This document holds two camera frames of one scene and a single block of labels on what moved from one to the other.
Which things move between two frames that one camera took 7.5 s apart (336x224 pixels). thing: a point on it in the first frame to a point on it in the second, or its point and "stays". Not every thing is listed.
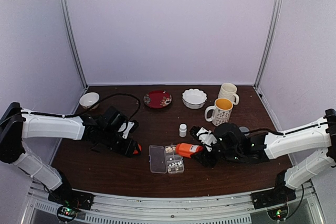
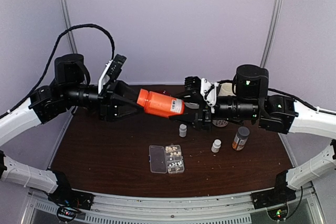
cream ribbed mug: x=229 y=91 stays
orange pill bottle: x=187 y=150 to x=160 y=105
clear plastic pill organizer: x=164 y=159 stays
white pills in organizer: x=169 y=149 stays
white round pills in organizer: x=178 y=163 stays
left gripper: x=128 y=149 to x=109 y=107
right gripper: x=204 y=158 to x=203 y=117
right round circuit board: x=279 y=213 stays
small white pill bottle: x=182 y=130 stays
